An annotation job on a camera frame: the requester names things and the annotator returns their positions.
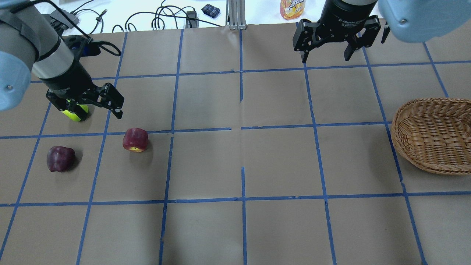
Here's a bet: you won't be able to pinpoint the red yellow apple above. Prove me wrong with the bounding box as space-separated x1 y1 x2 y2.
122 128 149 152

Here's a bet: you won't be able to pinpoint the aluminium frame post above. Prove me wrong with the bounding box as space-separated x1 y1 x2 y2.
226 0 247 30

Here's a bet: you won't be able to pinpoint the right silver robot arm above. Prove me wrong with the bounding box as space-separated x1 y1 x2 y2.
293 0 471 63

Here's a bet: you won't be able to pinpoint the dark blue checkered pouch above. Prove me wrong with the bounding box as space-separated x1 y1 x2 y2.
201 4 221 19

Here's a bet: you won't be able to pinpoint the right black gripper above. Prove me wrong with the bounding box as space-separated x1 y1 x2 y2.
293 0 381 63

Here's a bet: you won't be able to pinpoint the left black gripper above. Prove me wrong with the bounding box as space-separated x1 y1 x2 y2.
38 63 125 119

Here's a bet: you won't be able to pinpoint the dark red apple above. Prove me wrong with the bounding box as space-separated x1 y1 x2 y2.
46 146 76 172

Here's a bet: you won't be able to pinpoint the wicker basket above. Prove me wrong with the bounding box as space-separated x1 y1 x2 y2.
391 98 471 176

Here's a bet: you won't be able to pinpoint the orange drink bottle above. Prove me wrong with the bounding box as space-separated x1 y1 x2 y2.
279 0 305 20

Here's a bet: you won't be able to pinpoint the green apple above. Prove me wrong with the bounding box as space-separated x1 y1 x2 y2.
61 105 89 122

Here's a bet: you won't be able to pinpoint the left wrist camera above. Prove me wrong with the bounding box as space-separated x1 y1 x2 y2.
43 10 101 59

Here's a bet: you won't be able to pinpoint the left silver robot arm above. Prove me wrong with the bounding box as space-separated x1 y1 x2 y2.
0 0 124 121

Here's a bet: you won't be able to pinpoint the black cables on table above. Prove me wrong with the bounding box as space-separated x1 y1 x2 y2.
70 0 230 33

